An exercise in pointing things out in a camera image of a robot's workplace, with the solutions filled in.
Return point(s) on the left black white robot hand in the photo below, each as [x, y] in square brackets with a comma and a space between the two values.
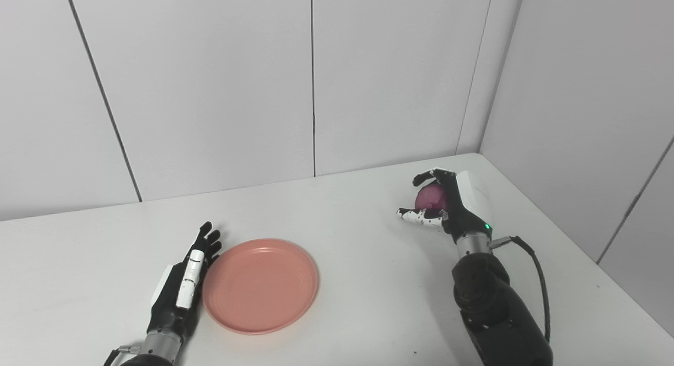
[171, 303]

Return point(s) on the pink round plate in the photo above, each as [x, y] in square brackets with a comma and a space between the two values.
[260, 286]

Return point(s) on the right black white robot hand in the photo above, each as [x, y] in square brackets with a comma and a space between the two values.
[471, 208]

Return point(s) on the purple red onion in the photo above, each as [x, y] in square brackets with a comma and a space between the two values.
[430, 198]

